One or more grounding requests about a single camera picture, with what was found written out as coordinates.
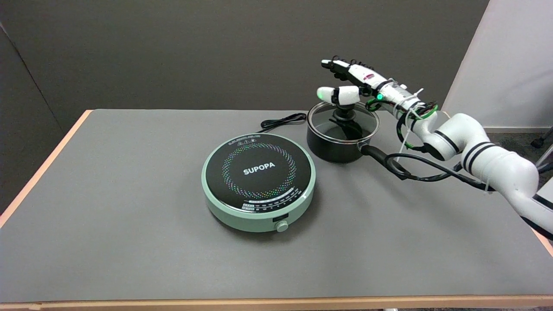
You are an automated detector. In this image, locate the glass pot lid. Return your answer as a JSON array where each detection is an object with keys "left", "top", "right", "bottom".
[{"left": 307, "top": 101, "right": 381, "bottom": 143}]

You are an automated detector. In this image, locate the green round induction cooker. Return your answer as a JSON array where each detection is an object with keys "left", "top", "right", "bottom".
[{"left": 201, "top": 133, "right": 316, "bottom": 233}]

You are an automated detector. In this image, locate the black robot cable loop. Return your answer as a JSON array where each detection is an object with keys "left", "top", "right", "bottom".
[{"left": 384, "top": 153, "right": 496, "bottom": 191}]

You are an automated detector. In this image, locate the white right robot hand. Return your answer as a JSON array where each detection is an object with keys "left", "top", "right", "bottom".
[{"left": 317, "top": 58, "right": 392, "bottom": 106}]

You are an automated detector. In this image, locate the black power cord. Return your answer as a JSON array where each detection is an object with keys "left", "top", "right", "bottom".
[{"left": 258, "top": 112, "right": 308, "bottom": 133}]

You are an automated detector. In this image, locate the black saucepan with handle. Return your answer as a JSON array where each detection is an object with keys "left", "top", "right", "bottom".
[{"left": 306, "top": 102, "right": 412, "bottom": 181}]

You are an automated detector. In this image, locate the white stand leg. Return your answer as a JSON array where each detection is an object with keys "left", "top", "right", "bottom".
[{"left": 536, "top": 145, "right": 553, "bottom": 169}]

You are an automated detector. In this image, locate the black caster wheel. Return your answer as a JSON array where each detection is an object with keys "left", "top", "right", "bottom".
[{"left": 530, "top": 127, "right": 553, "bottom": 149}]

